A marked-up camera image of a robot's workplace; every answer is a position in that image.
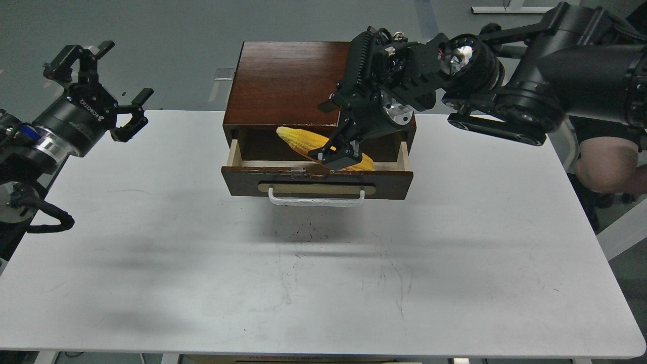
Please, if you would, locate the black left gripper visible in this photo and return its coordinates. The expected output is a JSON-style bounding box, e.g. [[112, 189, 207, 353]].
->
[[32, 41, 154, 157]]

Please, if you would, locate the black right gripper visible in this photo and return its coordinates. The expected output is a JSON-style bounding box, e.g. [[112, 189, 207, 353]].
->
[[314, 28, 413, 170]]

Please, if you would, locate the yellow corn cob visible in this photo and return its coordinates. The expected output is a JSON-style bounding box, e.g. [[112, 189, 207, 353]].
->
[[276, 126, 375, 171]]

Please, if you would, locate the wooden drawer with white handle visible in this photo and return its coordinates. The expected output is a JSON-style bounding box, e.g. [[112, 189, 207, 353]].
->
[[220, 139, 414, 207]]

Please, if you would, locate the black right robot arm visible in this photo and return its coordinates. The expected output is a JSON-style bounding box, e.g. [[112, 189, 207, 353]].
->
[[308, 2, 645, 170]]

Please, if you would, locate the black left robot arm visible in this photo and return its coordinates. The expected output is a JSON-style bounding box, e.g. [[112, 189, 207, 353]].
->
[[1, 40, 153, 262]]

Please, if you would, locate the dark wooden cabinet box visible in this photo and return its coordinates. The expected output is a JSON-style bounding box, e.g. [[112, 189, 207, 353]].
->
[[223, 41, 417, 147]]

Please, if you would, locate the white bar on floor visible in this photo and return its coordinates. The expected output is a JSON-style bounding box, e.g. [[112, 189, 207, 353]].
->
[[471, 2, 553, 15]]

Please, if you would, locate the seated person in black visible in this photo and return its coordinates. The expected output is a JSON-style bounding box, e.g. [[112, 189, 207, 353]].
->
[[569, 116, 646, 216]]

